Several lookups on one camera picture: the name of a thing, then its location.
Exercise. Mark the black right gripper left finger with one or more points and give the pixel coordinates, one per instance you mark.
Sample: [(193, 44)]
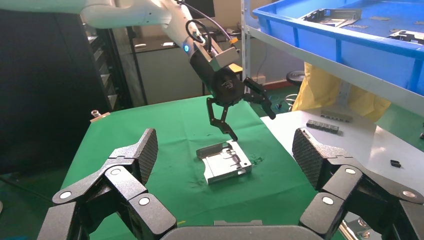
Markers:
[(126, 182)]

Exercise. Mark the grey segmented metal strip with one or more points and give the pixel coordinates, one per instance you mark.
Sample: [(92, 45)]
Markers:
[(336, 116), (323, 127)]

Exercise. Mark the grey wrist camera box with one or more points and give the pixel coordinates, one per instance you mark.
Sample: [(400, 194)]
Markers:
[(227, 57)]

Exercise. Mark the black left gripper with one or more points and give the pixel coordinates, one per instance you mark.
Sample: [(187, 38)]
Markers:
[(228, 87)]

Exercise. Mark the white metal shelf rack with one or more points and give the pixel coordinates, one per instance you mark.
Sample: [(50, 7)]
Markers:
[(331, 66)]

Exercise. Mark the black round stool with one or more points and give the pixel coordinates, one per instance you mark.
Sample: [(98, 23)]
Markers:
[(294, 78)]

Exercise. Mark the dark storage rack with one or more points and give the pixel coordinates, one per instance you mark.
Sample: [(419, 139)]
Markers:
[(106, 82)]

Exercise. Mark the stamped sheet metal part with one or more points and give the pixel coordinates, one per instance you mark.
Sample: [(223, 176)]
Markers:
[(331, 16), (407, 35), (225, 164)]

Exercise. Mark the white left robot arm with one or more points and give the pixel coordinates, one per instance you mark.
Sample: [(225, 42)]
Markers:
[(132, 13)]

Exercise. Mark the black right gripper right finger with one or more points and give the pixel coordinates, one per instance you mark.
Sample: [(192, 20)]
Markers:
[(341, 182)]

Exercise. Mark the green tablecloth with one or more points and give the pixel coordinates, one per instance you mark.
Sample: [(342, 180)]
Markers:
[(165, 132)]

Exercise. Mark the blue plastic bin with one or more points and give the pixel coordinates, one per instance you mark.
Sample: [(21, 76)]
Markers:
[(318, 39)]

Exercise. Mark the small black block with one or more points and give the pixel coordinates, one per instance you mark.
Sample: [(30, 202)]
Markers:
[(396, 163)]

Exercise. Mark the yellow plastic bag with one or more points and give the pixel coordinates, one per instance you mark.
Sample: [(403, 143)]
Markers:
[(318, 89)]

